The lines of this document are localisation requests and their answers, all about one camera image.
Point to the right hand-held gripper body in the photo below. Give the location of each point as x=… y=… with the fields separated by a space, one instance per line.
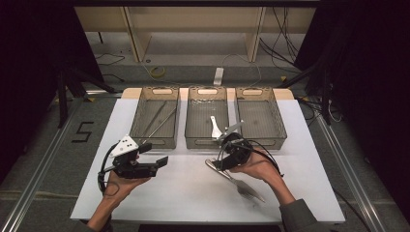
x=238 y=148

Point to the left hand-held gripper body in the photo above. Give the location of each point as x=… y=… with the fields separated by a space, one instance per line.
x=127 y=151

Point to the small white spoon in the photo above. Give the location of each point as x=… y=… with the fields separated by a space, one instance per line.
x=215 y=130

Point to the transparent grey plastic bin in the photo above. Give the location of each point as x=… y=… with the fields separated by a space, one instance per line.
x=259 y=121
x=201 y=116
x=156 y=119

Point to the person's right hand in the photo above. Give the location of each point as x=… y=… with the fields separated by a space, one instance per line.
x=261 y=167

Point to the person's left hand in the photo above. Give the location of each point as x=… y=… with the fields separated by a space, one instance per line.
x=122 y=187

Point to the metal knife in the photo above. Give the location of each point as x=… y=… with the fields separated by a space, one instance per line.
x=233 y=179

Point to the white table cover board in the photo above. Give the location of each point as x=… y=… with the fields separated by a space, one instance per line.
x=193 y=203

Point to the white power strip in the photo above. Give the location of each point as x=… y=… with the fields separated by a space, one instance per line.
x=218 y=76

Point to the yellow tape roll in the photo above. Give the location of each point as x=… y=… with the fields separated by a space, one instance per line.
x=153 y=72

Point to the black metal stand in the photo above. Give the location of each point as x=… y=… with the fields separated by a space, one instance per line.
x=62 y=103
x=326 y=103

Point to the beige wooden shelf unit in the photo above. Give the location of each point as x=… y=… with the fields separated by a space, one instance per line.
x=193 y=19

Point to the black curtain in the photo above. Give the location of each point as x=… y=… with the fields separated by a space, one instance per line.
x=370 y=64
x=25 y=64

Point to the aluminium floor rail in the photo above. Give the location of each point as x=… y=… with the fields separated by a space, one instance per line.
x=348 y=174
x=38 y=174

